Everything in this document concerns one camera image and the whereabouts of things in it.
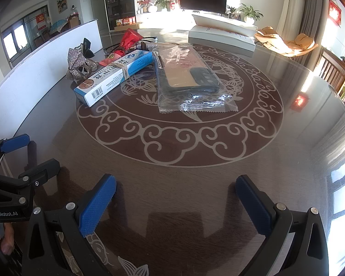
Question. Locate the dark glass display cabinet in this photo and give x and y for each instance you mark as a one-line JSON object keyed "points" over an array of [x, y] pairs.
{"points": [[119, 3]]}

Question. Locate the lounge chair with orange cushions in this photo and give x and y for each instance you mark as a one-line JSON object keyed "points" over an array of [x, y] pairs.
{"points": [[287, 42]]}

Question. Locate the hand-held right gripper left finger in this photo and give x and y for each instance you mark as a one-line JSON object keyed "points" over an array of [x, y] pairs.
{"points": [[96, 207]]}

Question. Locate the red foil packet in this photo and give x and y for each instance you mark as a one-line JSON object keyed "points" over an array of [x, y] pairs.
{"points": [[130, 38]]}

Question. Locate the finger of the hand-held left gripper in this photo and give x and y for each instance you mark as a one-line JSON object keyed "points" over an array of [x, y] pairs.
{"points": [[43, 169], [14, 143]]}

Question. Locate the phone case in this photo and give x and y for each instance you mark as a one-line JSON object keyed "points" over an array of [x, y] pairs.
{"points": [[187, 74]]}

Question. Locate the person's left hand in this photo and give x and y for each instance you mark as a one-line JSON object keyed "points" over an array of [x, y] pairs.
{"points": [[3, 240]]}

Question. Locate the white television console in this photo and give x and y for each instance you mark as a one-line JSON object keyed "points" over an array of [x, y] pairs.
{"points": [[166, 20]]}

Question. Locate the red wall hanging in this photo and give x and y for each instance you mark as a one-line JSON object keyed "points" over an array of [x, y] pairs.
{"points": [[335, 13]]}

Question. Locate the framed wall painting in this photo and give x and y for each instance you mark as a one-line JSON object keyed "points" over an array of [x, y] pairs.
{"points": [[61, 1]]}

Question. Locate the blue and white medicine box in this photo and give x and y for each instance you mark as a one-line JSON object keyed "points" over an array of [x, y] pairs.
{"points": [[109, 83]]}

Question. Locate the red door poster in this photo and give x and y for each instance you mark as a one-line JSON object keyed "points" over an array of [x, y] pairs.
{"points": [[41, 21]]}

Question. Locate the black hair clip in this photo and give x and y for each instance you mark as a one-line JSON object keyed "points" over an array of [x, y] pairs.
{"points": [[87, 46]]}

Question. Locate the small brown ornament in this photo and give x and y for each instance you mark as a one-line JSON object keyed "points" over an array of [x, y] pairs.
{"points": [[143, 46]]}

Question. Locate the white box lid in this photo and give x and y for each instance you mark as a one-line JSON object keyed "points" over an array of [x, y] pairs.
{"points": [[222, 24]]}

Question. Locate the cardboard box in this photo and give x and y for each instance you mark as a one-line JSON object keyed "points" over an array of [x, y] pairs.
{"points": [[126, 28]]}

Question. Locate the red flowers in vase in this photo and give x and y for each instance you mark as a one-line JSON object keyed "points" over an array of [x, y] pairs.
{"points": [[145, 4]]}

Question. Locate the black frame eyeglasses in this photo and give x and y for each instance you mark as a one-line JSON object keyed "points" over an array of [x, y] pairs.
{"points": [[149, 38]]}

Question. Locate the small potted plant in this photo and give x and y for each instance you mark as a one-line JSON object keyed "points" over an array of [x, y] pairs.
{"points": [[231, 12]]}

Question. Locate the black television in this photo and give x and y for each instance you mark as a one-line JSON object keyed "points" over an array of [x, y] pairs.
{"points": [[203, 0]]}

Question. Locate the leafy green plant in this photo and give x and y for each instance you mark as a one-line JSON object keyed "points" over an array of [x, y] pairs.
{"points": [[162, 3]]}

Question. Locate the grey curtain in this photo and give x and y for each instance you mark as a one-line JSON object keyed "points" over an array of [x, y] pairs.
{"points": [[309, 20]]}

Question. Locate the green plant in white pot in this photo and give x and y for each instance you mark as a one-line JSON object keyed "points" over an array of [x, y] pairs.
{"points": [[250, 13]]}

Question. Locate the small red and gold packet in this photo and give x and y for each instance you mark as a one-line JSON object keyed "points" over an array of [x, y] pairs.
{"points": [[110, 59]]}

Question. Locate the white partition board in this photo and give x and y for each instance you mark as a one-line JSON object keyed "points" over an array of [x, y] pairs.
{"points": [[31, 72]]}

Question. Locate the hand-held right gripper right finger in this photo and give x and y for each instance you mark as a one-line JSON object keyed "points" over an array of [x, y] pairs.
{"points": [[253, 207]]}

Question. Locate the wooden slatted chair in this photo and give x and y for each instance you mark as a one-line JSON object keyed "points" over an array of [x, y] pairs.
{"points": [[332, 67]]}

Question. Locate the silver rhinestone bow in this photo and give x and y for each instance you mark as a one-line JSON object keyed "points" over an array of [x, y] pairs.
{"points": [[74, 63]]}

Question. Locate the flat white box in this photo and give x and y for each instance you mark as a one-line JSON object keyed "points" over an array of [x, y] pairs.
{"points": [[221, 40]]}

